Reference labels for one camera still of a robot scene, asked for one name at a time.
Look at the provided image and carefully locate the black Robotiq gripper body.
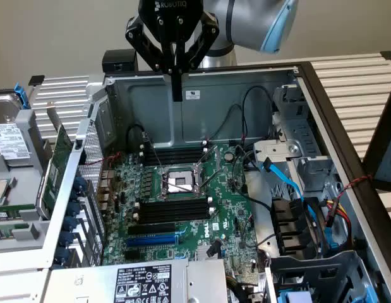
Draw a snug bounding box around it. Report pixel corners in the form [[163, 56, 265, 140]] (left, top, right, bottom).
[[138, 0, 204, 44]]

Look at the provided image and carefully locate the black box device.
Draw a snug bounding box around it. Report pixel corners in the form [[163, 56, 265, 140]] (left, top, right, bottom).
[[102, 49, 138, 73]]

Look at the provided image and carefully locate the open black PC case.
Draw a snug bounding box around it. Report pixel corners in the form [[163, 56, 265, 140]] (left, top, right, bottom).
[[40, 61, 391, 303]]

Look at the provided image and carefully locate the thin steel locking lever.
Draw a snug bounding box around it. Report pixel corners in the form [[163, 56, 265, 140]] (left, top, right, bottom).
[[161, 177, 195, 194], [143, 133, 165, 169]]

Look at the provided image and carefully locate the silver disk bay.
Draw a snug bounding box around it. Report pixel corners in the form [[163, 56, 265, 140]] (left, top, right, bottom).
[[253, 84, 337, 190]]

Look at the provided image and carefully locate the metal CPU socket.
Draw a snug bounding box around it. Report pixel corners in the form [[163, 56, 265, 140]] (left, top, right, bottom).
[[155, 163, 206, 201]]

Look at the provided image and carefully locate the green Dell motherboard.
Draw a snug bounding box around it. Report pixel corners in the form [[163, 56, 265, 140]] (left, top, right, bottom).
[[102, 143, 268, 285]]

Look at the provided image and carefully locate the green graphics card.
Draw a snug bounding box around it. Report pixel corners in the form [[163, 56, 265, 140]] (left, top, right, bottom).
[[35, 100, 75, 222]]

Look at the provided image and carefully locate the silver hard disk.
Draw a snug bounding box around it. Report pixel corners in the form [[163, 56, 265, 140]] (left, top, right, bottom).
[[0, 94, 42, 169]]

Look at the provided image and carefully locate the grey parts rack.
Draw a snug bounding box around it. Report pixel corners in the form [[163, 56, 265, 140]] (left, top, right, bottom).
[[0, 82, 57, 253]]

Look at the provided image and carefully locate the long black expansion slot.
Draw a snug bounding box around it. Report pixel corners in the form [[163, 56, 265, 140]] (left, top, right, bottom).
[[127, 222, 177, 237]]

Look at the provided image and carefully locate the blue expansion slot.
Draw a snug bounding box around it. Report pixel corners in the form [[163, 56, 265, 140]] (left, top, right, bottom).
[[124, 235, 180, 249]]

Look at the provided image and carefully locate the black angled plug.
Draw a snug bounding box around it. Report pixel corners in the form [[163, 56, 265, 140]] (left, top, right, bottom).
[[207, 239, 222, 258]]

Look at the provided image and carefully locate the black framed panel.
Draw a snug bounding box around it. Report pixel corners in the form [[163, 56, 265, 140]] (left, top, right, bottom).
[[362, 74, 391, 191]]

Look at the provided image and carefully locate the silver finned chipset heatsink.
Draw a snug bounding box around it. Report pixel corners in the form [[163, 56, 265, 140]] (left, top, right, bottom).
[[196, 244, 222, 261]]

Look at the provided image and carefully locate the silver power supply unit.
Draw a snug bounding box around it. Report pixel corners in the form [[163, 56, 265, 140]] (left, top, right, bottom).
[[40, 258, 229, 303]]

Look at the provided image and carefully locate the dark grey drive cage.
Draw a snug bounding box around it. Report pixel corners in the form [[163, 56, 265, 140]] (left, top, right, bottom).
[[266, 250, 385, 303]]

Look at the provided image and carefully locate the blue plastic block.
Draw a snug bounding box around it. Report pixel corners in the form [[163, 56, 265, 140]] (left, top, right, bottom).
[[277, 290, 315, 303]]

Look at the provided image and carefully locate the thin black wire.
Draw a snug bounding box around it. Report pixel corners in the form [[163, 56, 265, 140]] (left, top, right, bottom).
[[240, 85, 275, 142], [210, 103, 244, 142]]

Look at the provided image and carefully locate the black looped cable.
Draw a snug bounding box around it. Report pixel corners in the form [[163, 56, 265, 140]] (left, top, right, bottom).
[[126, 124, 148, 149]]

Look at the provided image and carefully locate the red black twisted wire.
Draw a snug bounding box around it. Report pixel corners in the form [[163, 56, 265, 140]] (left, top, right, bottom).
[[335, 174, 373, 203], [84, 151, 124, 168]]

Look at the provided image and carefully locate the metal socket cover frame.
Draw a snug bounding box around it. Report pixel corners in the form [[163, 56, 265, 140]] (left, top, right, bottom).
[[195, 145, 222, 190]]

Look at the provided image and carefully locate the blue disk handle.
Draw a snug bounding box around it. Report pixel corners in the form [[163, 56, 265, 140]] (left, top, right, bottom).
[[12, 81, 32, 110]]

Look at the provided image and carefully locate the blue SATA wire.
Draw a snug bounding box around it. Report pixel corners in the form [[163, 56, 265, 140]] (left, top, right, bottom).
[[260, 157, 319, 228]]

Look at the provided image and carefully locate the thick black cable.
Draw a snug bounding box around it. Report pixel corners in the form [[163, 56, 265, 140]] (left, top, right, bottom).
[[231, 146, 274, 211]]

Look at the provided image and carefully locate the yellow red wire bundle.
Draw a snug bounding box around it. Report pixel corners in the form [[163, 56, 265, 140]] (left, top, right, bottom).
[[320, 197, 354, 250]]

